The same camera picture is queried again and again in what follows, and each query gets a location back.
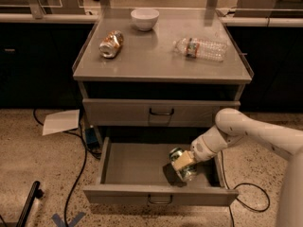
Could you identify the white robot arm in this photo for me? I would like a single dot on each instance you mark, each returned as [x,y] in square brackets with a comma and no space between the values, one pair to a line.
[230,127]

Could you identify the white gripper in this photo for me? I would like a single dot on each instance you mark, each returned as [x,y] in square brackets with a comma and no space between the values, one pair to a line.
[202,149]

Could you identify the open grey middle drawer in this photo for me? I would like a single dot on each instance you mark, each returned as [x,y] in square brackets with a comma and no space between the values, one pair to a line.
[141,173]

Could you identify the white bowl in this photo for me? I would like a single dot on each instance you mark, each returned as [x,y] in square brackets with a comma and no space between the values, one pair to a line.
[144,19]

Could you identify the black bar on floor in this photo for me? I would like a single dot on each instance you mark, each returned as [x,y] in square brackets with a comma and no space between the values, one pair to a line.
[35,193]

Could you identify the white paper sheet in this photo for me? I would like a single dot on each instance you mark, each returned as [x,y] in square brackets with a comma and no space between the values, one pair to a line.
[60,122]

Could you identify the green crushed can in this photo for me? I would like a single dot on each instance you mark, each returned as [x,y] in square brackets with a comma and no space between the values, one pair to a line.
[183,163]

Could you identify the dark long counter cabinet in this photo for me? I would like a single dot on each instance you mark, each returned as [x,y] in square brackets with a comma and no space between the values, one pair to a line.
[36,66]

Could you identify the blue box on floor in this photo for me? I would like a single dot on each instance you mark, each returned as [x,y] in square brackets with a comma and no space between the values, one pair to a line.
[90,137]

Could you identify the closed grey upper drawer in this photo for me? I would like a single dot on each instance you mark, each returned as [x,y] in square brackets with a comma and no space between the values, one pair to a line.
[153,113]

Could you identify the grey metal drawer cabinet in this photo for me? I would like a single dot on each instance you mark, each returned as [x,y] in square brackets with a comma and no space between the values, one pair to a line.
[147,67]

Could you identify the clear plastic water bottle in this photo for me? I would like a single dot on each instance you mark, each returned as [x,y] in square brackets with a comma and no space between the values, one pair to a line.
[196,48]

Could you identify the orange crushed can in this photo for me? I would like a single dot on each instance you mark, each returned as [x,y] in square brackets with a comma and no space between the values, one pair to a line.
[111,44]

